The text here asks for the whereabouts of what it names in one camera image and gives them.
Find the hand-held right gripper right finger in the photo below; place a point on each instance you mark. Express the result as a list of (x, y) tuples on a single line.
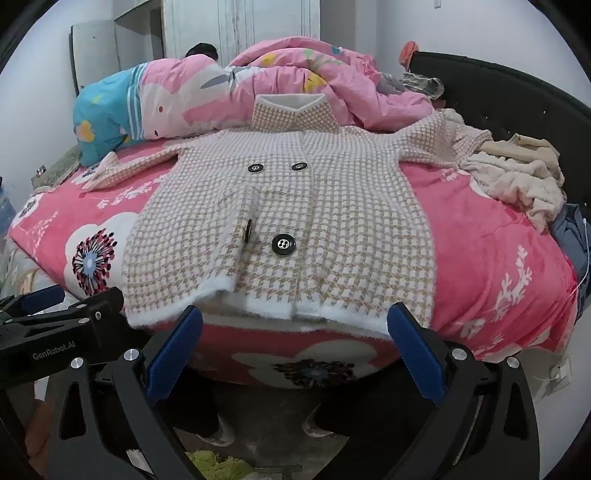
[(415, 355)]

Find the person's right shoe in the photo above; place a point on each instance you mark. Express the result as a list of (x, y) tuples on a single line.
[(318, 424)]

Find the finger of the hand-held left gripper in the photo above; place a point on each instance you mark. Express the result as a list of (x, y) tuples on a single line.
[(44, 297), (92, 307)]

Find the white leaning board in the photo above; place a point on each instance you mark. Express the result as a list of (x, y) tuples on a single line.
[(94, 50)]

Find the grey camouflage cloth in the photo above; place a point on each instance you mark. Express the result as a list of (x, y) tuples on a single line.
[(420, 83)]

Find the grey patterned cloth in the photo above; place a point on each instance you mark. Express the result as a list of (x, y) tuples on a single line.
[(60, 168)]

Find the person's left hand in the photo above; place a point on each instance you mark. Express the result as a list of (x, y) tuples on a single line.
[(39, 429)]

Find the beige houndstooth coat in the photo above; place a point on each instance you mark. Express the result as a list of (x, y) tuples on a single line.
[(323, 207)]

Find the black padded headboard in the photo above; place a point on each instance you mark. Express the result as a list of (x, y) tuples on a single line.
[(508, 101)]

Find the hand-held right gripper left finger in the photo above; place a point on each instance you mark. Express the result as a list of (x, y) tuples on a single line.
[(175, 350)]

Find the beige cloth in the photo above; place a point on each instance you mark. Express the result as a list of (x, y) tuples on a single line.
[(531, 147)]

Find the white wardrobe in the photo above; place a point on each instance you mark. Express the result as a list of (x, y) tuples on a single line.
[(258, 23)]

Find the person's right leg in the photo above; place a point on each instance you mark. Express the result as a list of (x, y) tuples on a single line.
[(369, 401)]

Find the blue denim garment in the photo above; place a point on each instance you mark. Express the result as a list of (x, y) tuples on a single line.
[(570, 230)]

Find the person's shoe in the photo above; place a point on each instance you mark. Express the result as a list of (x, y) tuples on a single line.
[(217, 434), (318, 424)]

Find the pink and blue cartoon quilt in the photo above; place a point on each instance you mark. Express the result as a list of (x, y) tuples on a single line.
[(286, 78)]

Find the person's left shoe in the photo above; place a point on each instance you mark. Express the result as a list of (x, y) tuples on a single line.
[(217, 434)]

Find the fluffy beige garment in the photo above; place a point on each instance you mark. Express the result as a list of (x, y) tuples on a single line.
[(517, 184)]

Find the blue plastic container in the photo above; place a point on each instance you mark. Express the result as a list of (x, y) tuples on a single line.
[(5, 207)]

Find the cream cloth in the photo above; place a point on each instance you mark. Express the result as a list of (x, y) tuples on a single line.
[(455, 116)]

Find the orange cloth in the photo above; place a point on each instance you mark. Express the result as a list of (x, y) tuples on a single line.
[(408, 53)]

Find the pink floral bed blanket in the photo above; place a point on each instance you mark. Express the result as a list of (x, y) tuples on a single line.
[(485, 240)]

